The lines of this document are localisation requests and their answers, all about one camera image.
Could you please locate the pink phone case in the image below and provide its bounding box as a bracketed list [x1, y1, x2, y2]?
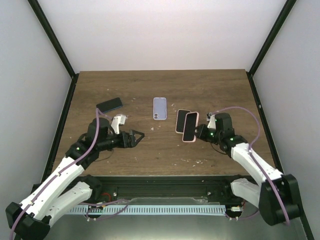
[181, 111, 200, 144]

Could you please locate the lavender phone case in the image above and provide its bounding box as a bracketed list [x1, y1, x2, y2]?
[152, 97, 167, 121]

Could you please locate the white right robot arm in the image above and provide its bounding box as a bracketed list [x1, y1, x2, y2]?
[193, 113, 303, 226]

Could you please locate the grey metal front plate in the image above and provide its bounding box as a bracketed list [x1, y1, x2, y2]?
[45, 203, 308, 240]

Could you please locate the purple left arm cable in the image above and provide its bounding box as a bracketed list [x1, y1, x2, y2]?
[9, 107, 131, 240]

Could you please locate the black frame post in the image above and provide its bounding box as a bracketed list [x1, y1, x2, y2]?
[26, 0, 77, 80]
[247, 0, 298, 76]

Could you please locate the black right frame post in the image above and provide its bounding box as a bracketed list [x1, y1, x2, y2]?
[247, 0, 298, 76]

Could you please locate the black left frame post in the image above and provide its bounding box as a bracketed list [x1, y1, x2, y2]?
[26, 0, 77, 80]

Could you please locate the white black phone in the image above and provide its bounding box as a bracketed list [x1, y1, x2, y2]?
[182, 112, 199, 142]

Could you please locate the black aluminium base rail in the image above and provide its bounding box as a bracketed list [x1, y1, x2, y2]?
[32, 175, 296, 203]

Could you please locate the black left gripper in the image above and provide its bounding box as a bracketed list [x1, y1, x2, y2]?
[98, 130, 145, 152]

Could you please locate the white phone case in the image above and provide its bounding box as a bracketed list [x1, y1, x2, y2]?
[175, 108, 192, 135]

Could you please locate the light blue slotted cable duct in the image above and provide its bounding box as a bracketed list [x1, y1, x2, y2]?
[66, 205, 226, 216]

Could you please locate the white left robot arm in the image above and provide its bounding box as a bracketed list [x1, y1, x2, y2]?
[5, 116, 145, 240]

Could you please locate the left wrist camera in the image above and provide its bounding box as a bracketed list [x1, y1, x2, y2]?
[111, 114, 127, 135]

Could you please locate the blue black phone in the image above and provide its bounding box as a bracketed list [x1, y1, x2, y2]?
[96, 97, 123, 113]

